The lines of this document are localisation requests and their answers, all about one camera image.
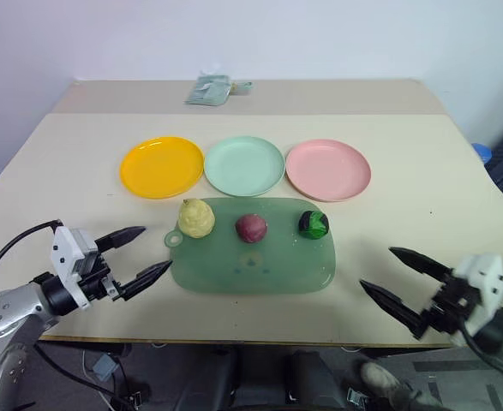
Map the mint green round plate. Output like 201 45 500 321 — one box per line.
204 135 286 198

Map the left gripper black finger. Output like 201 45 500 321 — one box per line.
119 259 175 301
93 225 147 254

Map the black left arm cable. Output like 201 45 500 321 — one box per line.
0 219 63 297

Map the dirty grey shoe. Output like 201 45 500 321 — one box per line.
359 360 443 411

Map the yellow pear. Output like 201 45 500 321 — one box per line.
177 198 216 240

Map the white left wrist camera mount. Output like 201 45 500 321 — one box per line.
50 226 100 310

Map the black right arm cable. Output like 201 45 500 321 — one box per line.
462 323 503 379

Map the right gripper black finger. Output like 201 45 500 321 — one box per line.
358 279 428 343
387 246 452 284

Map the green plastic wrapped packet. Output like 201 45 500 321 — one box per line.
184 74 232 107

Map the yellow round plate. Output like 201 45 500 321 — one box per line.
119 136 205 200

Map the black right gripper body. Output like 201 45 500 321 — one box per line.
419 267 484 340

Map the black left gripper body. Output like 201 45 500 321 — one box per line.
77 251 126 302

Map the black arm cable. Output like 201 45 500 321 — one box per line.
0 219 63 297
462 323 503 379

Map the dark green toy vegetable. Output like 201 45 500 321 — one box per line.
297 210 332 241

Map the dark red round fruit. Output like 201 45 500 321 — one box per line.
235 214 269 245

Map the green translucent cutting board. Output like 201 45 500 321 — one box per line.
162 196 338 296

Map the pink round plate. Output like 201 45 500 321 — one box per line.
285 138 372 203

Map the black floor cable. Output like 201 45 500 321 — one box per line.
31 341 152 411

